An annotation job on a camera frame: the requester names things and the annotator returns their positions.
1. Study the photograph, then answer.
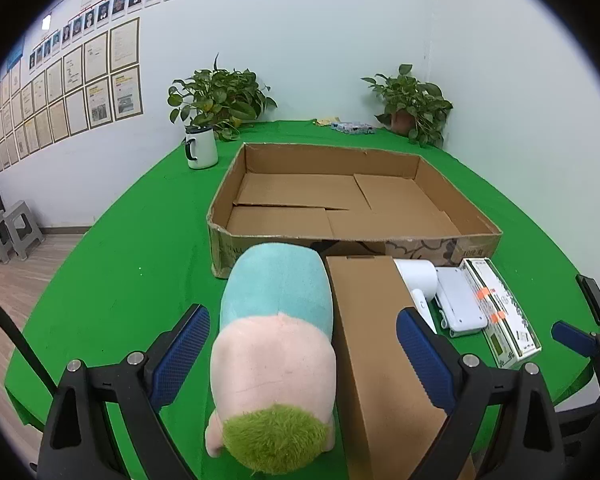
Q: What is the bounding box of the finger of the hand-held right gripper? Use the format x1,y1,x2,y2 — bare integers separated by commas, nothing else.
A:
575,275,600,333
551,321,600,457

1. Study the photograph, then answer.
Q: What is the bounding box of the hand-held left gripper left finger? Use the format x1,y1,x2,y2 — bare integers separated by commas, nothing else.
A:
37,302,213,480

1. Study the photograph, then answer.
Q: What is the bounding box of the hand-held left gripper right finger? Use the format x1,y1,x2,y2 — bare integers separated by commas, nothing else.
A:
396,306,568,480

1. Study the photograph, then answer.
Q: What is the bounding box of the long brown cardboard box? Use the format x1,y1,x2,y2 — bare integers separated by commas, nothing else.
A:
324,255,477,480

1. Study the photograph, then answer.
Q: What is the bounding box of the white plastic case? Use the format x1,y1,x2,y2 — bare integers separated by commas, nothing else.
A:
432,266,488,337

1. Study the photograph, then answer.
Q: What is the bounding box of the green and white box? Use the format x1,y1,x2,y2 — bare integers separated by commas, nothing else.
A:
459,257,542,370

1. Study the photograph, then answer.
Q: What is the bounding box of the white hair dryer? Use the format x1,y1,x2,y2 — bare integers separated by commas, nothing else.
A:
392,258,441,336

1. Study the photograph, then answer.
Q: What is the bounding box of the pastel plush toy green hair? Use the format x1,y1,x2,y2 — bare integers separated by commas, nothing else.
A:
203,243,338,478

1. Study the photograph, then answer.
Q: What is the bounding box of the large shallow cardboard tray box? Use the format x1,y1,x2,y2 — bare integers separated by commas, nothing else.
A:
206,142,503,279

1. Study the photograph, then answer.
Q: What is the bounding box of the green tablecloth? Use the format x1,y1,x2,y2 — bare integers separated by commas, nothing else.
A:
4,119,600,480

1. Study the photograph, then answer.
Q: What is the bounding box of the white enamel mug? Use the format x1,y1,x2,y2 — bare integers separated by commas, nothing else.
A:
182,124,219,170

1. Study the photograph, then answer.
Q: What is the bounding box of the blue patterned packet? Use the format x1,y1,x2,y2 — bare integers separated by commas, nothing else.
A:
330,121,377,135

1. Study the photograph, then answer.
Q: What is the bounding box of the bushy green pothos plant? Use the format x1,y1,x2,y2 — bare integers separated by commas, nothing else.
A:
167,52,278,142

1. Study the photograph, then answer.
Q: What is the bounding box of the pothos plant terracotta pot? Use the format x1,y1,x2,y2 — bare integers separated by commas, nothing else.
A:
361,64,454,150

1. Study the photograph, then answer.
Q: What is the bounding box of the black cable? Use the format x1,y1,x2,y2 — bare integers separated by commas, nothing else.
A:
0,285,58,393

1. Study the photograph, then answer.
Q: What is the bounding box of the wall of framed documents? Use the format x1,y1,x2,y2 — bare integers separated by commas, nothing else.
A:
0,16,145,176

